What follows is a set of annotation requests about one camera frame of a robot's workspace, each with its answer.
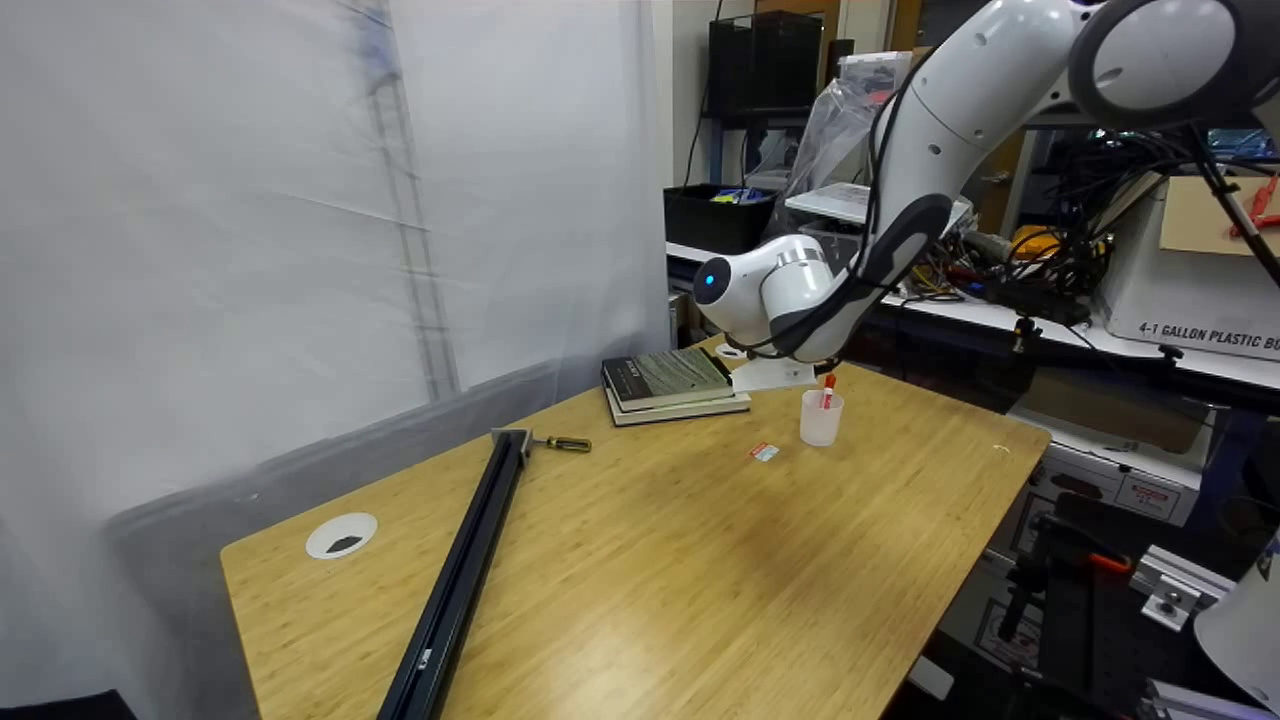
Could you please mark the white cable grommet hole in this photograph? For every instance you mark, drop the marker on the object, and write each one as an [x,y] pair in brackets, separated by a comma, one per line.
[343,538]

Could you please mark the white cardboard storage box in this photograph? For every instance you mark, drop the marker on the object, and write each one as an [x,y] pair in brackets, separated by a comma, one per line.
[1180,276]

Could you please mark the white backdrop curtain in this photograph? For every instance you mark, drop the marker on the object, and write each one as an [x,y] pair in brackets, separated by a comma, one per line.
[239,233]

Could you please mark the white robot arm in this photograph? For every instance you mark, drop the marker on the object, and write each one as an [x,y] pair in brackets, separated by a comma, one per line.
[1117,63]

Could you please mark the upper grey hardcover book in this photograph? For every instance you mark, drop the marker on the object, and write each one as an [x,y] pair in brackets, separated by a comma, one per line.
[666,376]

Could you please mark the white ceramic mug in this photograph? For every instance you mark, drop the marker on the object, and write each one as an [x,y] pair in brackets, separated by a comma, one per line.
[820,417]

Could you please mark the white plastic tray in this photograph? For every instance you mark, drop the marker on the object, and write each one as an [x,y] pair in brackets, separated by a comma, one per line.
[833,201]

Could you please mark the long black metal bar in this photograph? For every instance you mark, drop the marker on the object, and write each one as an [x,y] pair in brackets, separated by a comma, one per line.
[435,649]

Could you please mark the small dark metal tool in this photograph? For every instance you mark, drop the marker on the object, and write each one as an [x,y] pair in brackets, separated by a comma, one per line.
[563,440]

